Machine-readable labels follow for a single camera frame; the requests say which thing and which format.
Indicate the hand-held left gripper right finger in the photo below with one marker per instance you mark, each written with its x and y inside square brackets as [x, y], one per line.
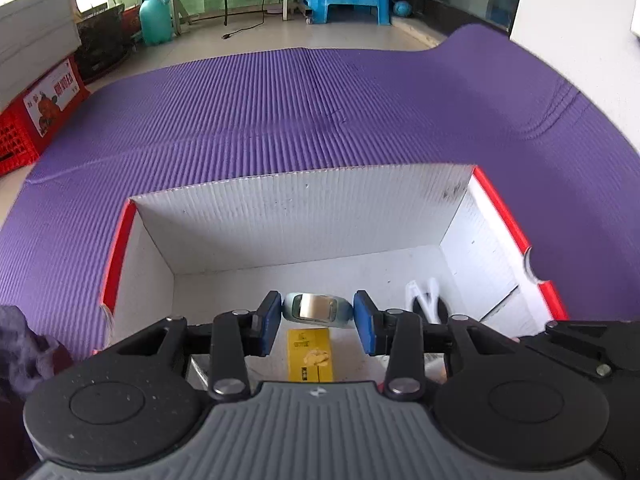
[367, 325]

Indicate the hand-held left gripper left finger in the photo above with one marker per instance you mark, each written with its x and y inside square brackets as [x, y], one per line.
[270, 320]

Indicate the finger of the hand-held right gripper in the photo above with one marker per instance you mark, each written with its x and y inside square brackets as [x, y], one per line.
[590, 345]

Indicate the light blue smartwatch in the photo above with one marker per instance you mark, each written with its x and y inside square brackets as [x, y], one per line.
[315, 307]

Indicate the red cardboard box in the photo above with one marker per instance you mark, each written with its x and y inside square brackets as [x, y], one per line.
[300, 220]

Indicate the yellow small box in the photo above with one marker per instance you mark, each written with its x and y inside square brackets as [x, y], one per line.
[310, 355]

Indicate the white plastic item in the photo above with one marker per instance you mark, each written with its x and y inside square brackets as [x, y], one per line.
[417, 300]

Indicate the purple ribbed mat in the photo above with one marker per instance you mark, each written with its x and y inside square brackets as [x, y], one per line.
[250, 110]

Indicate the dark grey cloth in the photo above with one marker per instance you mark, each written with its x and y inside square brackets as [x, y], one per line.
[25, 355]

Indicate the red plastic crate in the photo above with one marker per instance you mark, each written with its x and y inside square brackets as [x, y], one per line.
[50, 105]

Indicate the blue ball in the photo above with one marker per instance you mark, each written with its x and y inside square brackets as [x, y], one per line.
[402, 7]

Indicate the teal spray bottle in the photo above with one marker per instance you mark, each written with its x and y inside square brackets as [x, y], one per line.
[155, 20]

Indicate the dark plant pot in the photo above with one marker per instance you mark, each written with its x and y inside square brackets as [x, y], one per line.
[100, 40]

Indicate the red flower pot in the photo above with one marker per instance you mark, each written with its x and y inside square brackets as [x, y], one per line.
[131, 22]

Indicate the white storage crate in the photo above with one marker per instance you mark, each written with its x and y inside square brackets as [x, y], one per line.
[35, 35]

